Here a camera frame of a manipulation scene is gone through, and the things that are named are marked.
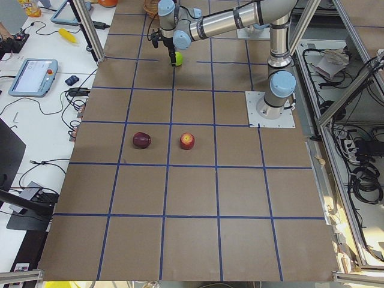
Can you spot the yellow toy corn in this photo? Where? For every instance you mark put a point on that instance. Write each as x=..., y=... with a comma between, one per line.
x=68, y=36

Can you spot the aluminium frame post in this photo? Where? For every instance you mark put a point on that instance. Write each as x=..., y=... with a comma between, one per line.
x=86, y=25

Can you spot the orange cylinder container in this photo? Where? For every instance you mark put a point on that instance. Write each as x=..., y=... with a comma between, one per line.
x=108, y=3

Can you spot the red yellow apple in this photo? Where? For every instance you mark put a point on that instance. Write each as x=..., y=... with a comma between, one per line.
x=187, y=141

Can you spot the wicker basket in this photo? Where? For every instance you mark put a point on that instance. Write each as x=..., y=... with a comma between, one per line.
x=151, y=7

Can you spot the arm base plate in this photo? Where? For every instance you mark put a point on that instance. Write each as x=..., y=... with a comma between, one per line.
x=254, y=32
x=285, y=118

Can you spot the teach pendant tablet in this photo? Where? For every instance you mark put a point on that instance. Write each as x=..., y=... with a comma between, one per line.
x=64, y=15
x=34, y=78

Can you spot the green apple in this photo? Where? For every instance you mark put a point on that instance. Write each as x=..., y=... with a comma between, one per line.
x=179, y=59

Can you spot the dark blue pouch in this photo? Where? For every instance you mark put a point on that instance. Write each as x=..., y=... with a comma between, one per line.
x=71, y=80

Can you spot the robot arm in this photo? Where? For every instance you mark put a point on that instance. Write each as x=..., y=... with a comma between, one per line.
x=180, y=26

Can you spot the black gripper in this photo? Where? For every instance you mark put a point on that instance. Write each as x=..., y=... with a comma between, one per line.
x=168, y=42

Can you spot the dark red apple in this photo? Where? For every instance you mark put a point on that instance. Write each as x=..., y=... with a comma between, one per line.
x=141, y=140

